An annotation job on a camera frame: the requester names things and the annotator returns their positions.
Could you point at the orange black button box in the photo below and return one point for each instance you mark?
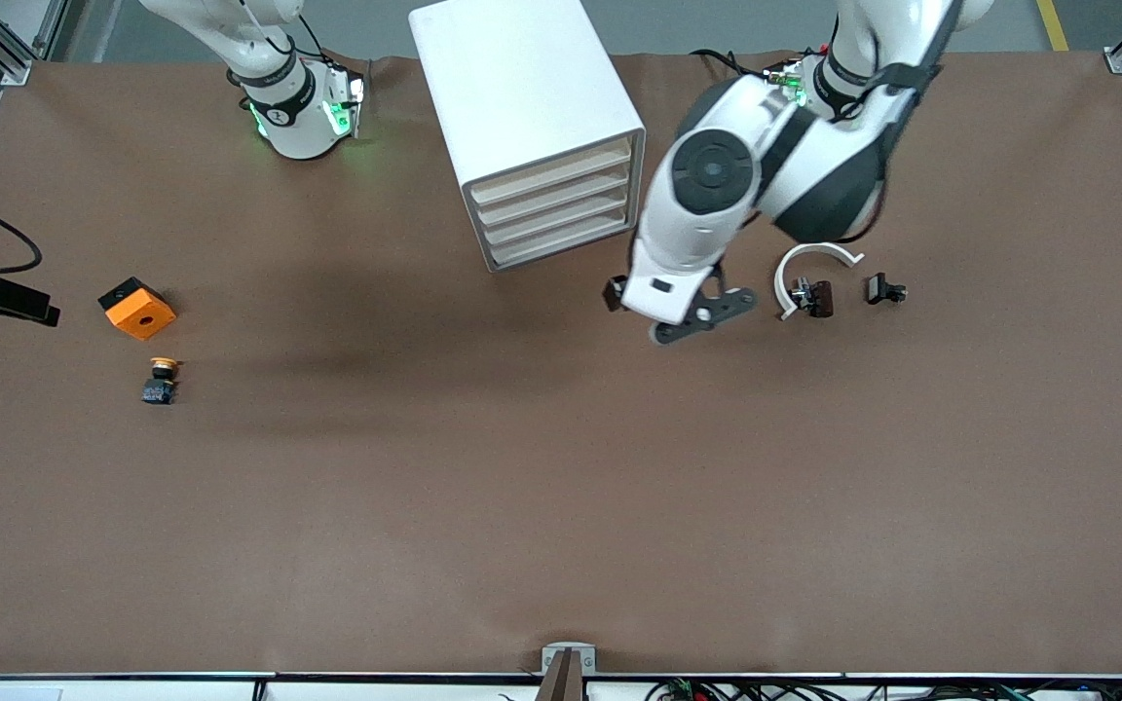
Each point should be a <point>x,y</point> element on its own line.
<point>140,313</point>

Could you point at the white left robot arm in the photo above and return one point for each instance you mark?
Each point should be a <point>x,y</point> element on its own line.
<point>814,156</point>

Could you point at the white table edge rail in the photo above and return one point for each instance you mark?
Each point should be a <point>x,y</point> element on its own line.
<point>132,689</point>

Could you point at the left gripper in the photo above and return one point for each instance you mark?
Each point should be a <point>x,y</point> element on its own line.
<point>612,292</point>

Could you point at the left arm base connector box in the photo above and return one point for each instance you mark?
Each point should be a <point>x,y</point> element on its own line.
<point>787,86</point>

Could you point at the small black clip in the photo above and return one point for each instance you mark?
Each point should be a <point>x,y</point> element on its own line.
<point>880,288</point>

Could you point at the white plastic tray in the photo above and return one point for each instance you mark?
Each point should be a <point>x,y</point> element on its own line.
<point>551,175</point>

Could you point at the grey metal bracket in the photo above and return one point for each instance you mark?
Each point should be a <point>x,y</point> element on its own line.
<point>551,657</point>

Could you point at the push button with blue block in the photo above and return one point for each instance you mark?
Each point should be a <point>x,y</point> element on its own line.
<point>162,385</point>

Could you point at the brown table cover mat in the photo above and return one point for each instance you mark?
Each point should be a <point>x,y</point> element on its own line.
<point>561,487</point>

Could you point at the small brown black connector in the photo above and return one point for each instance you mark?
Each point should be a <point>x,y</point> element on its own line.
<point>819,299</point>

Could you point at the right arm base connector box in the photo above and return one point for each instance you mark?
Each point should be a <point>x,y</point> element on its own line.
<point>352,102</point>

